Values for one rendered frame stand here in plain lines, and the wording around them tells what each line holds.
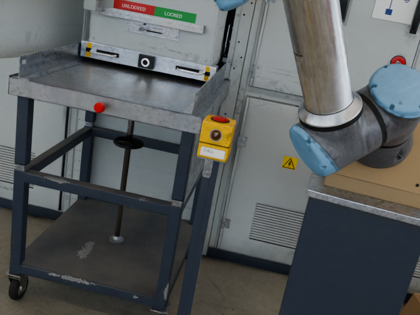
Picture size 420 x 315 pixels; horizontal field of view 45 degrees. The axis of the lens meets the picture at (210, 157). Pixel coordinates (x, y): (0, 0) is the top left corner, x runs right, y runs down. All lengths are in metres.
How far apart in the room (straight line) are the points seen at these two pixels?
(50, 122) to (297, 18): 1.60
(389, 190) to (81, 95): 0.94
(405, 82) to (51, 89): 1.02
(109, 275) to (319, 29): 1.22
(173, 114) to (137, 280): 0.67
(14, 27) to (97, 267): 0.93
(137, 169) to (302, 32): 1.45
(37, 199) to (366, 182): 1.65
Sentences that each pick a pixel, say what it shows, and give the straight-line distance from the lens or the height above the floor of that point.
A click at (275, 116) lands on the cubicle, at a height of 0.74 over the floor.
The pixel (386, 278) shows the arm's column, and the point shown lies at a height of 0.55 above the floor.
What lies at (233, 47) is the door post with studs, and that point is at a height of 0.98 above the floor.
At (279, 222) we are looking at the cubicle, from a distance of 2.34.
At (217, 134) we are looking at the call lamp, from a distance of 1.27.
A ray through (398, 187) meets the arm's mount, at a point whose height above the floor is 0.80.
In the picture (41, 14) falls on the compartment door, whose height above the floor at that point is 1.00.
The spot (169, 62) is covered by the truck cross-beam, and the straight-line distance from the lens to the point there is 1.98.
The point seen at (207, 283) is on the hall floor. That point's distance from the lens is 2.27.
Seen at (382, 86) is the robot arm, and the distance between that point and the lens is 1.28.
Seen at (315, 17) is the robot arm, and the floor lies 1.20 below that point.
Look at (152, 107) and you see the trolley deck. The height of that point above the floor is 0.84.
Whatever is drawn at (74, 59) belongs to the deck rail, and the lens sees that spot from 2.05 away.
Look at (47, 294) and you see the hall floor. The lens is 2.11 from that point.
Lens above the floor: 1.24
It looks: 19 degrees down
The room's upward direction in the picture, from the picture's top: 10 degrees clockwise
